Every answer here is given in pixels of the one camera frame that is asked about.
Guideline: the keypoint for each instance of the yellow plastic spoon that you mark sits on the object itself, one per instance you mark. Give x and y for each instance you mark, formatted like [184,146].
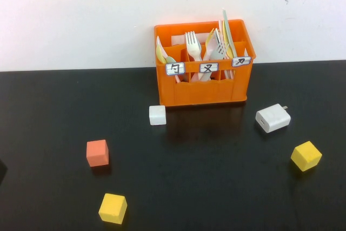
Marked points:
[160,55]

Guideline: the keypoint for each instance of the orange plastic cutlery holder crate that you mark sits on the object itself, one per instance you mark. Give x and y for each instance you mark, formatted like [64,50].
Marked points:
[202,93]

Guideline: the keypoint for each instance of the grey plastic fork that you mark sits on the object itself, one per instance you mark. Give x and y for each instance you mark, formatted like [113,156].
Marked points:
[219,51]

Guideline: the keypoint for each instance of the orange foam cube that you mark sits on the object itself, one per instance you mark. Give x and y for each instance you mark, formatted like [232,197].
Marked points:
[97,152]

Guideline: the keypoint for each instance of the paper label marked spoon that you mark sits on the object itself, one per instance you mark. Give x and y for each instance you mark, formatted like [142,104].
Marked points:
[175,68]

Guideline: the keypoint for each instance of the yellow plastic knife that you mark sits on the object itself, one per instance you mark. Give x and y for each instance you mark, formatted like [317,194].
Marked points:
[229,51]

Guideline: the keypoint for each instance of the white USB wall charger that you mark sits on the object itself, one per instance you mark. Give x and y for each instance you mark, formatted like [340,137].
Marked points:
[273,120]

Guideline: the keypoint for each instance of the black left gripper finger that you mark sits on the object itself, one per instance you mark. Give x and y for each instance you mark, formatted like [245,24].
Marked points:
[2,171]

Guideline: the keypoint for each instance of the pink plastic knife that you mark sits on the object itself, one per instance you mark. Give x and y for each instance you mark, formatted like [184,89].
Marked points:
[221,29]

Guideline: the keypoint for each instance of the pale green plastic knife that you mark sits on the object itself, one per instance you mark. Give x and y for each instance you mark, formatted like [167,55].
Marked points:
[229,33]

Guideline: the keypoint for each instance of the yellow plastic fork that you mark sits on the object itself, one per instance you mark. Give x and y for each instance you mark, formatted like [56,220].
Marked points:
[209,40]

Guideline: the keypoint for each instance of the grey green plastic spoon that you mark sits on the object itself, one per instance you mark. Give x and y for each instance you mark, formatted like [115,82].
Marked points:
[170,59]

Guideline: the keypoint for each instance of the white foam cube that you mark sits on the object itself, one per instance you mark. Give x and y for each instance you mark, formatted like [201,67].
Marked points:
[157,115]

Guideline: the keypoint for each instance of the paper label marked knife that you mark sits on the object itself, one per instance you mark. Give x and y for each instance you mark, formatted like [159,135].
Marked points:
[241,61]

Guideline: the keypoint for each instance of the white plastic fork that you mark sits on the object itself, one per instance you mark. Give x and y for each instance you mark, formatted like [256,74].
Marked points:
[193,48]

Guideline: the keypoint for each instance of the paper label marked fork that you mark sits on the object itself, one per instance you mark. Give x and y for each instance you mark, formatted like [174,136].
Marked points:
[208,68]

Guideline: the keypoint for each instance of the yellow foam cube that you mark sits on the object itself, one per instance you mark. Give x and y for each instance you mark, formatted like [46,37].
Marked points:
[306,156]
[112,209]

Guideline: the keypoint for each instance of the pink plastic fork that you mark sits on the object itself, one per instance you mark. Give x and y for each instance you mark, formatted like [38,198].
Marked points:
[209,53]

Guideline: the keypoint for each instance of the pink plastic spoon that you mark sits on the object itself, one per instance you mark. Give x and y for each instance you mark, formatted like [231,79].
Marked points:
[159,43]

